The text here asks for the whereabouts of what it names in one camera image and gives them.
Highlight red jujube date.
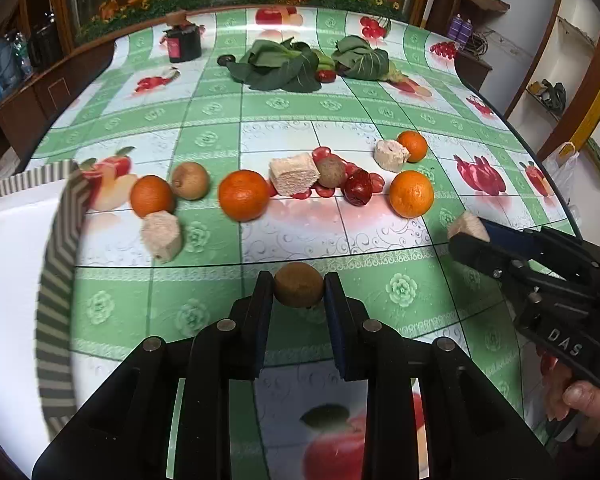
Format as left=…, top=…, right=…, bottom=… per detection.
left=341, top=169, right=373, bottom=207

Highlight small orange far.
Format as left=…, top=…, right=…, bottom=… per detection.
left=396, top=130, right=428, bottom=162

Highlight small red tomato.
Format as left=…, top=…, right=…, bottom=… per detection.
left=315, top=70, right=337, bottom=84

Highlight brown round fruit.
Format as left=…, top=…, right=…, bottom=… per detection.
left=315, top=155, right=347, bottom=188

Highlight beige cake cube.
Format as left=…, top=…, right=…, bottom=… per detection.
left=446, top=210, right=491, bottom=243

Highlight purple bottles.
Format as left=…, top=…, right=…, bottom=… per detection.
left=446, top=14, right=474, bottom=49

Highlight green leafy vegetable right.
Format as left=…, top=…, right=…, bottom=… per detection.
left=332, top=35, right=405, bottom=84

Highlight dark orange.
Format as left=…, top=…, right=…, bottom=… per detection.
left=130, top=174, right=175, bottom=218

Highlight right hand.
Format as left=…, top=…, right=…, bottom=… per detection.
left=541, top=352, right=600, bottom=446

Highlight tan round longan fruit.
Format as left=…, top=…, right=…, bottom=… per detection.
left=171, top=162, right=210, bottom=200

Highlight wooden sideboard cabinet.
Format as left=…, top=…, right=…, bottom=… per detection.
left=0, top=40, right=114, bottom=160

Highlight orange tangerine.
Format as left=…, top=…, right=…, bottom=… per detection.
left=218, top=170, right=270, bottom=222

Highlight green leafy vegetable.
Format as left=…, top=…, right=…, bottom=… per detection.
left=332, top=35, right=405, bottom=84
left=218, top=39, right=336, bottom=93

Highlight dark jar with lid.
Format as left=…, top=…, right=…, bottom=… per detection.
left=161, top=10, right=206, bottom=63

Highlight green leafy vegetable left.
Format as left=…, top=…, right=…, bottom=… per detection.
left=218, top=39, right=336, bottom=93

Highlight striped white tray box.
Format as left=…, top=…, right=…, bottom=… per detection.
left=0, top=160, right=90, bottom=477

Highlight green fruit print tablecloth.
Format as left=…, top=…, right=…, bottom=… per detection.
left=30, top=6, right=572, bottom=479

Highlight beige sponge cake block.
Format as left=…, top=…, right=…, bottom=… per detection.
left=268, top=153, right=320, bottom=196

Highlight brown kiwi fruit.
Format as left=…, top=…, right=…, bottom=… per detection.
left=274, top=262, right=324, bottom=309

